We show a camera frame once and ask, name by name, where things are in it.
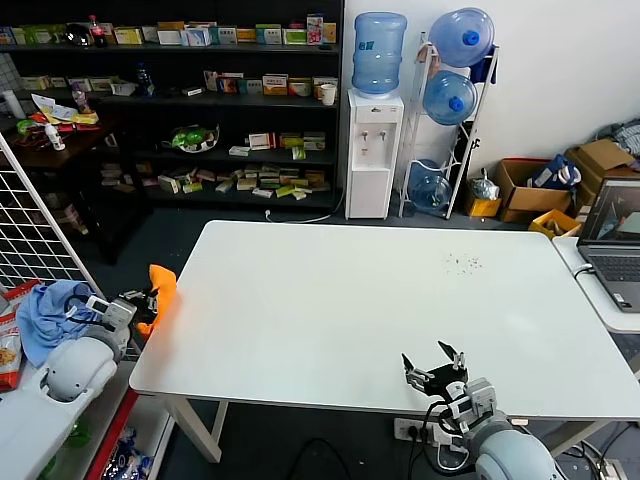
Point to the grey open laptop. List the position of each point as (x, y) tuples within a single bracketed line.
[(612, 260)]

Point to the tall pink carton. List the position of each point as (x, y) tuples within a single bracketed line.
[(316, 29)]

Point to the flat white medicine box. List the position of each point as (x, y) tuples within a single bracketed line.
[(240, 151), (264, 193)]

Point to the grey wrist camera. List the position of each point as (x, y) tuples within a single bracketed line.
[(112, 312), (475, 402)]

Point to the yellow orange medicine box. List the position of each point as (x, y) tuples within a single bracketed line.
[(276, 86)]

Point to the red and white snack bag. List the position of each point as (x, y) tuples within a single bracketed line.
[(17, 295)]

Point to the black shelving unit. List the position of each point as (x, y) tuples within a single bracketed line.
[(150, 125)]

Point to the orange white medicine box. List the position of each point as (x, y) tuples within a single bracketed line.
[(231, 85)]

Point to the row of green boxes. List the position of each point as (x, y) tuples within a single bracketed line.
[(45, 36)]

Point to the bowl of green packets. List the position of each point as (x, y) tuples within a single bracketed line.
[(193, 139)]

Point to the dark blue hanging cloth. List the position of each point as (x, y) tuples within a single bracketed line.
[(485, 65)]

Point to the white floor power strip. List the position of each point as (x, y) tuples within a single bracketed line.
[(611, 467)]

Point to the yellow white medicine box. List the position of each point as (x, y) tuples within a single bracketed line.
[(318, 82), (129, 36)]

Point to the white paper roll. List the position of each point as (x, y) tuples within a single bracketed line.
[(11, 104)]

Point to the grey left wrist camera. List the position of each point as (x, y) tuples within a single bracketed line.
[(112, 312)]

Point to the pile of striped clothes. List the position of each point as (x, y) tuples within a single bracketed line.
[(623, 135)]

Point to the dark wooden table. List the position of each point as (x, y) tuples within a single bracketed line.
[(75, 155)]

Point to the purple drink bottle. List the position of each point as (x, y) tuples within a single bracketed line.
[(81, 100)]

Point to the small green medicine box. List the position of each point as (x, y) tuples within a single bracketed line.
[(300, 154)]

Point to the yellow plastic bin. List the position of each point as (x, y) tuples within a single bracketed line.
[(546, 217)]

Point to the open white carton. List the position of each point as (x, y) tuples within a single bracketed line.
[(124, 88)]

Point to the blue drink bottle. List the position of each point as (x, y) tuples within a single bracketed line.
[(145, 82)]

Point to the small white bottle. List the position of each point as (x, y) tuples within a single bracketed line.
[(56, 138)]

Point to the white paper cup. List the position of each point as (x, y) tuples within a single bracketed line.
[(328, 95)]

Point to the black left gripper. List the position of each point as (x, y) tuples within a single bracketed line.
[(136, 305)]

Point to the white metal jug rack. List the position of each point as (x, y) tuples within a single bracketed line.
[(465, 165)]

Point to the white water dispenser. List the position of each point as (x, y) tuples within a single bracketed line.
[(370, 170)]

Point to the large white table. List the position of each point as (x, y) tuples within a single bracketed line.
[(400, 300)]

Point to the orange t-shirt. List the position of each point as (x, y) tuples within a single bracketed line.
[(165, 295)]

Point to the orange yellow carton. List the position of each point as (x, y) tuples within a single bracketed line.
[(485, 207)]

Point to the yellow and white papers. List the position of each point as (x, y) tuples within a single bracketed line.
[(62, 114)]

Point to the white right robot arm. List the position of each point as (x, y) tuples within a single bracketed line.
[(510, 450)]

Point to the blue white medicine box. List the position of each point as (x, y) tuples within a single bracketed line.
[(199, 37)]

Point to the cola bottle red cap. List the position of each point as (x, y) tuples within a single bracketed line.
[(98, 32)]

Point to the orange snack bag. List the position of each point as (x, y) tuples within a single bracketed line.
[(7, 360)]

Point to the blue white plastic package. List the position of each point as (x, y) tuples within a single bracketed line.
[(127, 457)]

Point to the blue water jug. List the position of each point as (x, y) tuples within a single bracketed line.
[(461, 37), (378, 55), (448, 97), (428, 187)]

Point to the green yellow medicine box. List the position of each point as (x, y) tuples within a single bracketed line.
[(292, 141)]

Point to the light blue crumpled cloth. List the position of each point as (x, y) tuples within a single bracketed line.
[(45, 310)]

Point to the blue and white bag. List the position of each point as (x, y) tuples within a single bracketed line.
[(551, 172)]

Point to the small white side table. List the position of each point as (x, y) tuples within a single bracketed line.
[(600, 320)]

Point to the shiny black bowl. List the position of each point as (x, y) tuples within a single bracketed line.
[(78, 36)]

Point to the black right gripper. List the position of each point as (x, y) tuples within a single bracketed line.
[(447, 380)]

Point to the orange green medicine box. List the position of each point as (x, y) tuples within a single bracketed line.
[(300, 88)]

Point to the tan cardboard box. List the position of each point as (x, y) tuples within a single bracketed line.
[(601, 155)]

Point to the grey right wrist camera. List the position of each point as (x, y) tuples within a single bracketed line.
[(475, 402)]

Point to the silvery crumpled bag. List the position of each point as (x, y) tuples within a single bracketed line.
[(484, 187)]

